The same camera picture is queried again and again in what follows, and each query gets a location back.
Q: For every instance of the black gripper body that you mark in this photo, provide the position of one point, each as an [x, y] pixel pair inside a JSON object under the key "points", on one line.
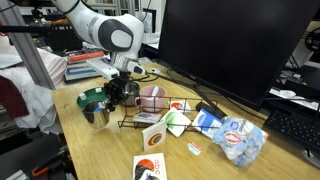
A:
{"points": [[118, 85]]}

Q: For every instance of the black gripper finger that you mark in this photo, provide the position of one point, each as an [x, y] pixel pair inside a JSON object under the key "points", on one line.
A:
{"points": [[109, 99], [120, 98]]}

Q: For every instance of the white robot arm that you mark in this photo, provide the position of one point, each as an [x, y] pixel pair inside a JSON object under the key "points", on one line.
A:
{"points": [[100, 30]]}

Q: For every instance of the pink cup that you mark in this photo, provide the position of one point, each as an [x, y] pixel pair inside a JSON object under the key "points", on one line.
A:
{"points": [[150, 103]]}

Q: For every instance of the round steel container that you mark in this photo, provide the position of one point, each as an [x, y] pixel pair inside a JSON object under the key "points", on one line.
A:
{"points": [[132, 95]]}

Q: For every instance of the small white block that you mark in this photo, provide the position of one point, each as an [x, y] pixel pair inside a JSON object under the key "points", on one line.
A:
{"points": [[82, 96], [98, 90]]}

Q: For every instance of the blue white stick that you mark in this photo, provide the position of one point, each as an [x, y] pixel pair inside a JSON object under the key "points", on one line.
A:
{"points": [[96, 106]]}

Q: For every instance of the green plate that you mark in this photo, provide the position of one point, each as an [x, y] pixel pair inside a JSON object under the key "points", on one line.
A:
{"points": [[90, 96]]}

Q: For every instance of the white booklet with blue circle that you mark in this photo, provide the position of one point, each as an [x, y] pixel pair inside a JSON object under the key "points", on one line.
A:
{"points": [[146, 117]]}

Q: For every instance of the small white tube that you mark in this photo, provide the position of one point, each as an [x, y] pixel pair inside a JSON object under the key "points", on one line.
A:
{"points": [[155, 90]]}

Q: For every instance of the stack of books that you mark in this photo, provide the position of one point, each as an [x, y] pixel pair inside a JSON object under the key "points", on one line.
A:
{"points": [[80, 71]]}

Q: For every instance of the red marker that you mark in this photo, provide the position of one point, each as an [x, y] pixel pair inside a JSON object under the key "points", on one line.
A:
{"points": [[85, 56]]}

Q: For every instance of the white card with green print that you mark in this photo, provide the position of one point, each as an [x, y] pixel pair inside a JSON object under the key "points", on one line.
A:
{"points": [[175, 121]]}

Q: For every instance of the white card with orange print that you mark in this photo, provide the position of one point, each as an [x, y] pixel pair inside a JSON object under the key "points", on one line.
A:
{"points": [[180, 106]]}

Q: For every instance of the black crate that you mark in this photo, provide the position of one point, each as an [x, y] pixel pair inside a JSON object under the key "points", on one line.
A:
{"points": [[63, 40]]}

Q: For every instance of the white cloth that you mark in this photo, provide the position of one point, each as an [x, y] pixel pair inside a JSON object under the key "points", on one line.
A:
{"points": [[36, 100]]}

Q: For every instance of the black power brick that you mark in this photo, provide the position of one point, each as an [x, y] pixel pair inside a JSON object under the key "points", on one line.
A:
{"points": [[200, 106]]}

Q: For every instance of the white card orange blue circle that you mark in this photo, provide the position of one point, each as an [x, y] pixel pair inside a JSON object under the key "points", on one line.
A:
{"points": [[150, 176]]}

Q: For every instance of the black monitor stand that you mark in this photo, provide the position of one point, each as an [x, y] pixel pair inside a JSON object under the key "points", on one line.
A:
{"points": [[205, 98]]}

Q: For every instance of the blue and white packet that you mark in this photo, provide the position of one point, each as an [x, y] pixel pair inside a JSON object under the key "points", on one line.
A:
{"points": [[205, 123]]}

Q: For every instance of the small red green sticker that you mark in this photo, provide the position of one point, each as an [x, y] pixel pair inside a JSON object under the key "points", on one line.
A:
{"points": [[195, 148]]}

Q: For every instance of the dark red cloth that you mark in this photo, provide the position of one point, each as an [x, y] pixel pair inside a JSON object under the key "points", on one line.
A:
{"points": [[11, 96]]}

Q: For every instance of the large black monitor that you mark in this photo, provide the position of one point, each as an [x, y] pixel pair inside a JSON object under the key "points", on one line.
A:
{"points": [[233, 43]]}

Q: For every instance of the clear bag of blue-white packets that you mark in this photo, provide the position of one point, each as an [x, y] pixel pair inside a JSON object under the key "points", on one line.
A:
{"points": [[240, 140]]}

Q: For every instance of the white papers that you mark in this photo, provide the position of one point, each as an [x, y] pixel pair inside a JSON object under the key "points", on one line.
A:
{"points": [[286, 94]]}

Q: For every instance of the black keyboard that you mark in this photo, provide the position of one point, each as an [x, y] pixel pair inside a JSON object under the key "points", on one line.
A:
{"points": [[293, 128]]}

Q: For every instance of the grey round base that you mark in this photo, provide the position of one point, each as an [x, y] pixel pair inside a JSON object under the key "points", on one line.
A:
{"points": [[313, 158]]}

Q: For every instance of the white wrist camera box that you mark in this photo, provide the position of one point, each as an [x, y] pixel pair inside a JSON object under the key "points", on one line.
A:
{"points": [[103, 68]]}

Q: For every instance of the aluminium frame post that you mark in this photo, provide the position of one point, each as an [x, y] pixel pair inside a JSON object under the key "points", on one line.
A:
{"points": [[30, 50]]}

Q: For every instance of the black horizontal rail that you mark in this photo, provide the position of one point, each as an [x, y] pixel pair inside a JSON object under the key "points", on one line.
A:
{"points": [[20, 29]]}

